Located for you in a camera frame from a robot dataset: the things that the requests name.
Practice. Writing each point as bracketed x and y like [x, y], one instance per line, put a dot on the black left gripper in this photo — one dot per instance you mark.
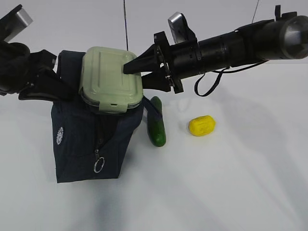
[40, 81]

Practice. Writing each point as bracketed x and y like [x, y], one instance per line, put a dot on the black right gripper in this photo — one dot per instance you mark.
[150, 60]

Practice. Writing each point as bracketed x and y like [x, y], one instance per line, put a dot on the green lid glass food container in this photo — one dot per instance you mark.
[104, 86]

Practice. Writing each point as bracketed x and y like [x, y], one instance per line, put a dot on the green cucumber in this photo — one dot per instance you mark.
[156, 130]

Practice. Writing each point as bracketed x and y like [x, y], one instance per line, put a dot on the navy blue lunch bag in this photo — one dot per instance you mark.
[88, 145]

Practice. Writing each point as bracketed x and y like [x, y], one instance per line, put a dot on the yellow lemon-shaped item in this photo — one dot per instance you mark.
[202, 125]

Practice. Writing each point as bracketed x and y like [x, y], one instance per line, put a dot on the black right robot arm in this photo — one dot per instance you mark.
[283, 38]

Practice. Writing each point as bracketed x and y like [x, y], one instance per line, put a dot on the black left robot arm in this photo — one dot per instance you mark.
[13, 58]

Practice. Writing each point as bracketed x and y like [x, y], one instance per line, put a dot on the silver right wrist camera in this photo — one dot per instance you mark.
[178, 27]

